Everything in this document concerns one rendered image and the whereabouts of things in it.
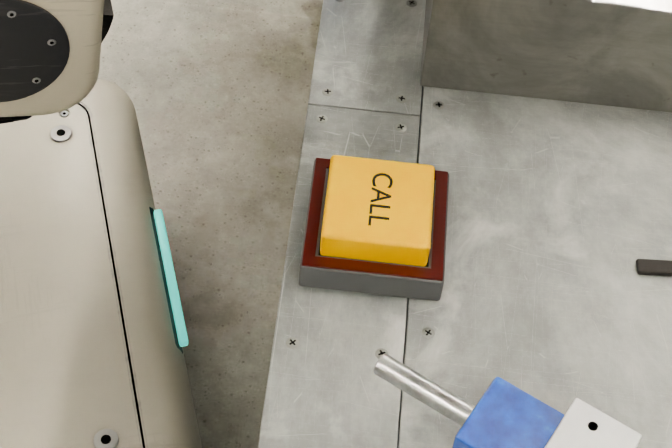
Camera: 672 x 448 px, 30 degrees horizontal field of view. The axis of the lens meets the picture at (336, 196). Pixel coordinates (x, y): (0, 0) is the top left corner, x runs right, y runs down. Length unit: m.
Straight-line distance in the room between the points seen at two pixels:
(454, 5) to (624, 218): 0.16
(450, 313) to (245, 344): 0.94
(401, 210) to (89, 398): 0.64
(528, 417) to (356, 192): 0.16
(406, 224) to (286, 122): 1.17
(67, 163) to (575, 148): 0.78
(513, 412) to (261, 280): 1.07
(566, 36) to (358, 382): 0.25
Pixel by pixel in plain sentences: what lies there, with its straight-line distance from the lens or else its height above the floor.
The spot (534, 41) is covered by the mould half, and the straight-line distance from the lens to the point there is 0.78.
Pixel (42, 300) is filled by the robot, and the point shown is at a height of 0.28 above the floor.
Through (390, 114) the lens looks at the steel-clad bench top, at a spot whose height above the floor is 0.80.
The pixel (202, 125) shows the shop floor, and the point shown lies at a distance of 1.85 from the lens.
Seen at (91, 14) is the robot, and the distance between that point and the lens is 0.93.
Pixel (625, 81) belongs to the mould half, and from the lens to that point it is 0.81.
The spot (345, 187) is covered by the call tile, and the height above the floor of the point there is 0.84.
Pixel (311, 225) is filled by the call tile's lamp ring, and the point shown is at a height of 0.82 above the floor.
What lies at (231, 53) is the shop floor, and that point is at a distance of 1.95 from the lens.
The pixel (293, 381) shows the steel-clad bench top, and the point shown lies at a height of 0.80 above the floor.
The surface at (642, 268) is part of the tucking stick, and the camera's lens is 0.74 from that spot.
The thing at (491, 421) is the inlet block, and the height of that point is 0.84.
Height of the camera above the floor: 1.38
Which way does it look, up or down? 51 degrees down
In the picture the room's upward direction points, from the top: 5 degrees clockwise
